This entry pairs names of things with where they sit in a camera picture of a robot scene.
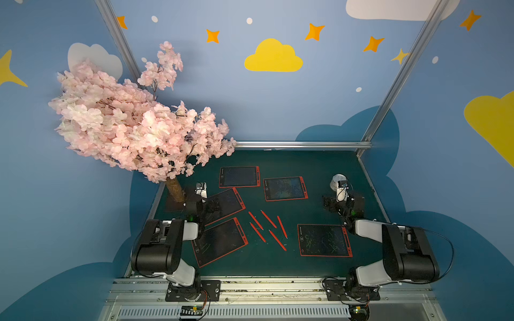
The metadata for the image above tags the aluminium back rail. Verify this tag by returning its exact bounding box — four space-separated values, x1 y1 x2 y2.
236 140 372 150

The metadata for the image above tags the red tablet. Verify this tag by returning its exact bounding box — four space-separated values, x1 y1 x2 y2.
203 188 246 226
219 166 260 188
297 224 353 258
263 176 309 202
191 217 248 268

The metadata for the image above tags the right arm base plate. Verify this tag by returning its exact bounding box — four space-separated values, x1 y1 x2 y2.
321 277 381 304

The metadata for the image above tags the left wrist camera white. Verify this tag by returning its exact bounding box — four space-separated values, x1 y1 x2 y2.
195 182 207 199

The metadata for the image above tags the left circuit board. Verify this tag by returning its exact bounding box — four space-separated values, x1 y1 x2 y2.
178 306 208 320

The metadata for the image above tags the silver tin can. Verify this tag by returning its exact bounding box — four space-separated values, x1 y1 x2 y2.
330 174 348 192

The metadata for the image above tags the right circuit board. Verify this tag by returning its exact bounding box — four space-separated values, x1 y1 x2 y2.
349 305 370 321

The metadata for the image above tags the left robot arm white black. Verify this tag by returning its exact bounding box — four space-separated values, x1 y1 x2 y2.
131 199 220 302

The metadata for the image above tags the circuit board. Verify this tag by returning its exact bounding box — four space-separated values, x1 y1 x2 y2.
178 306 208 320
349 305 370 321

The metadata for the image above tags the red stylus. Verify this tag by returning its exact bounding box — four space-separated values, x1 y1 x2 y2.
277 215 289 239
250 222 267 243
260 210 277 229
248 211 264 231
269 230 287 251

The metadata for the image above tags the aluminium rail frame front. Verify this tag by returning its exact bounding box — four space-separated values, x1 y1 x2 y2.
99 276 446 320

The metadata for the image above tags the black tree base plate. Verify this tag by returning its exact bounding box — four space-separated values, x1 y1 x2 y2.
165 189 198 213

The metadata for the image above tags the pink cherry blossom tree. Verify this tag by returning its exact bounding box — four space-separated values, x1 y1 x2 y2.
50 42 236 203

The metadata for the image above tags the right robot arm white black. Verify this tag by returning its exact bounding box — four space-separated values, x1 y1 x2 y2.
322 193 455 303

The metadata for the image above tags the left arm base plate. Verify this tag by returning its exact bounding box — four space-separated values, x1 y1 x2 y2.
165 280 222 302

